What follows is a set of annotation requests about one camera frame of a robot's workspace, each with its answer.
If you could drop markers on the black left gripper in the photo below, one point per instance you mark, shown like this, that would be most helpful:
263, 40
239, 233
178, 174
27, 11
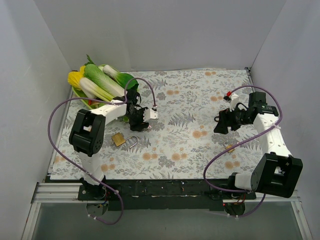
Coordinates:
137, 120

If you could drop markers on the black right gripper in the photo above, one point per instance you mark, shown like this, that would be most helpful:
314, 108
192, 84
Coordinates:
227, 120

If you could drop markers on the large brass padlock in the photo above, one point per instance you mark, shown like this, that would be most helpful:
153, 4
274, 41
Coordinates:
228, 147

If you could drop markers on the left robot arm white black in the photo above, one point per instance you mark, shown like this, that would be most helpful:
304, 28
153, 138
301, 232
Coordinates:
88, 131

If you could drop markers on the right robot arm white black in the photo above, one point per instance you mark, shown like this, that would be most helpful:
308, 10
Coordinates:
277, 172

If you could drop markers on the small brass padlock open shackle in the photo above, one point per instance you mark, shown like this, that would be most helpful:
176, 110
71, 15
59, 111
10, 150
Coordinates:
118, 139

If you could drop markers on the bok choy dark green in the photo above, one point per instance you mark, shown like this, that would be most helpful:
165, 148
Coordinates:
125, 80

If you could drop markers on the green plastic tray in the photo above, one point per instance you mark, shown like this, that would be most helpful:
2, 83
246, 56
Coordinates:
91, 103

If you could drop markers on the floral patterned table mat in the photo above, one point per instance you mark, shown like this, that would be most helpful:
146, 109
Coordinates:
181, 143

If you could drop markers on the celery stalk bunch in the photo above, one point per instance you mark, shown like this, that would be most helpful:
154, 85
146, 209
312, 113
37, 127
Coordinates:
93, 91

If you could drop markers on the napa cabbage green white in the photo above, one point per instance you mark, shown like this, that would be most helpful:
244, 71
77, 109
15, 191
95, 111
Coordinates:
97, 76

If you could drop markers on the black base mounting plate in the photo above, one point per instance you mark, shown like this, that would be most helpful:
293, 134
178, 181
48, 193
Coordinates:
162, 194

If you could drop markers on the yellow corn leafy vegetable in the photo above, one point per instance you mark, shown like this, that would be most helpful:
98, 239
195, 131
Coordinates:
74, 77

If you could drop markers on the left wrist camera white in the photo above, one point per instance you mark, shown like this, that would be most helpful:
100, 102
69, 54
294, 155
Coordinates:
150, 114

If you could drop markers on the right wrist camera grey red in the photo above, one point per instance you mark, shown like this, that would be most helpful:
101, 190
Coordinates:
232, 99

